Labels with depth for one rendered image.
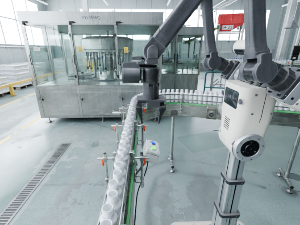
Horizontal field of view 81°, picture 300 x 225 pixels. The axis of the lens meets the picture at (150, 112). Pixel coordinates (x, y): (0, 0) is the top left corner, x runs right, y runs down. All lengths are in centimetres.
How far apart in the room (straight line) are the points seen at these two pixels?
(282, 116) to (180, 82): 400
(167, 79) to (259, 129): 509
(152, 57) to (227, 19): 683
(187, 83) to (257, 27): 542
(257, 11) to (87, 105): 392
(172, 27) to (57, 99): 405
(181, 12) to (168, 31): 7
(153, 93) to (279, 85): 45
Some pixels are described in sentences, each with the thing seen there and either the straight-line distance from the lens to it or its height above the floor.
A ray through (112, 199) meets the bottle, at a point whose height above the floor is 116.
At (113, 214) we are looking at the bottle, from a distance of 69.
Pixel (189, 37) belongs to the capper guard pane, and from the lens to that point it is 600.
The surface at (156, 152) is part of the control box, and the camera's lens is 102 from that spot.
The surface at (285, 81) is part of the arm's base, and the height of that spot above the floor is 155.
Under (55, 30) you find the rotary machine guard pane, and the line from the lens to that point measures 433.
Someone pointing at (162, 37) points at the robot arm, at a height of 169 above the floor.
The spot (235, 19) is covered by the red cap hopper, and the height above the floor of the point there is 261.
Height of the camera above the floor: 166
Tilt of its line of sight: 20 degrees down
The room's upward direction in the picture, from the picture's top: straight up
